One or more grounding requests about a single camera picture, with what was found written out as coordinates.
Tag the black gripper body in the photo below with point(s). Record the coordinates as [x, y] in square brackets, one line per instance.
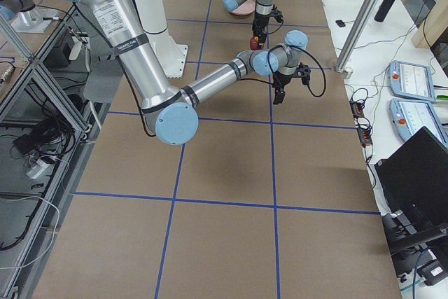
[283, 80]
[260, 22]

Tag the red apple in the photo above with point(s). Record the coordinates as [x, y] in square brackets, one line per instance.
[255, 48]

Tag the pink plate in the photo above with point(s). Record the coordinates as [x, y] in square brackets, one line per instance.
[247, 8]

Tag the small black square device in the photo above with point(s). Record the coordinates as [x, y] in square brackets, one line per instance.
[340, 23]

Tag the black water bottle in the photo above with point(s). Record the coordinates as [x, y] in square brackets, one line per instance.
[383, 10]

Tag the near blue teach pendant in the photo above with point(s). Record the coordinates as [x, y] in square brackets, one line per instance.
[410, 115]

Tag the blue teach pendant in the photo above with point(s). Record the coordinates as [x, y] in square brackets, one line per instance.
[410, 115]
[412, 81]

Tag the far blue teach pendant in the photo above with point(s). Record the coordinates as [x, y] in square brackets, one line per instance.
[412, 81]

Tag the black laptop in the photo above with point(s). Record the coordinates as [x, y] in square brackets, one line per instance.
[414, 178]

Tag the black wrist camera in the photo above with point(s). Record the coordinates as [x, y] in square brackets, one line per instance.
[277, 15]
[304, 73]

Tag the aluminium frame post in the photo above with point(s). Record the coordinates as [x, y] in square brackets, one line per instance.
[355, 33]

